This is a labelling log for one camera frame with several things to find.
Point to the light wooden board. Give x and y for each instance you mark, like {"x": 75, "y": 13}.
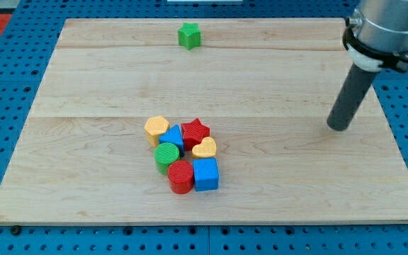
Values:
{"x": 263, "y": 86}

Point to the blue triangle block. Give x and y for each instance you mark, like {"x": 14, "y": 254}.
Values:
{"x": 174, "y": 136}

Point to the red star block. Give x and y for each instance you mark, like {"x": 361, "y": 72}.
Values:
{"x": 193, "y": 133}

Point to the green cylinder block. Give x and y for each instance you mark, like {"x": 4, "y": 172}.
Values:
{"x": 164, "y": 155}

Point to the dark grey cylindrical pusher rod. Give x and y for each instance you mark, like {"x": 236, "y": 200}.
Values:
{"x": 353, "y": 91}

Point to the yellow heart block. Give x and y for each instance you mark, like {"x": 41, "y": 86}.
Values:
{"x": 206, "y": 149}

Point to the green star block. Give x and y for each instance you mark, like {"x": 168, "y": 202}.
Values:
{"x": 189, "y": 36}

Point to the blue cube block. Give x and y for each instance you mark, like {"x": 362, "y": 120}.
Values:
{"x": 206, "y": 174}

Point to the yellow hexagon block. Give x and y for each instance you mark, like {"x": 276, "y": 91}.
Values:
{"x": 154, "y": 128}

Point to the red cylinder block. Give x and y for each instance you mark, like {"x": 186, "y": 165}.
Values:
{"x": 181, "y": 177}

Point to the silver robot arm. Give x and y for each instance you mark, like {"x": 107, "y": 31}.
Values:
{"x": 376, "y": 38}

